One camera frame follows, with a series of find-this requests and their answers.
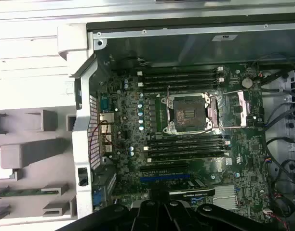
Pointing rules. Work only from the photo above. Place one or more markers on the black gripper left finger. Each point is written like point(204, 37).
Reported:
point(147, 216)

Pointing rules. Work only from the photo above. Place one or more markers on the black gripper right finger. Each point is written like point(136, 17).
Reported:
point(178, 216)

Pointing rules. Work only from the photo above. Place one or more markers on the metal socket cover frame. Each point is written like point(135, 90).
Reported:
point(243, 108)

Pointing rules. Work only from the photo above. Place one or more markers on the CPU socket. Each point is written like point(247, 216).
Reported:
point(186, 113)

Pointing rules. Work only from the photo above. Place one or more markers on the blue expansion slot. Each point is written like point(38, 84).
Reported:
point(162, 179)

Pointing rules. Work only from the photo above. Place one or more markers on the silver finned heatsink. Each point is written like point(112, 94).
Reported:
point(224, 197)

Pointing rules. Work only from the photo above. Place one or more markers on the black expansion slot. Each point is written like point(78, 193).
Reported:
point(162, 167)

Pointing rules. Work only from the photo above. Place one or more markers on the RAM slot black clips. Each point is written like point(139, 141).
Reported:
point(186, 87)
point(181, 76)
point(186, 142)
point(186, 152)

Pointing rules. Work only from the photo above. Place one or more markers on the green motherboard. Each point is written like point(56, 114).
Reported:
point(246, 144)

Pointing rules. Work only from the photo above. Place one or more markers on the black and silver PC case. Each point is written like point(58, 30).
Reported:
point(82, 134)

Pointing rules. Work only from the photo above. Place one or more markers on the green RAM stick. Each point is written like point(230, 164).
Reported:
point(24, 192)

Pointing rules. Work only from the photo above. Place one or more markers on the grey parts rack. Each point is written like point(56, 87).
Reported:
point(41, 149)

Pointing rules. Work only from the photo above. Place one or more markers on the round coin battery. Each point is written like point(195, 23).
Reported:
point(246, 83)

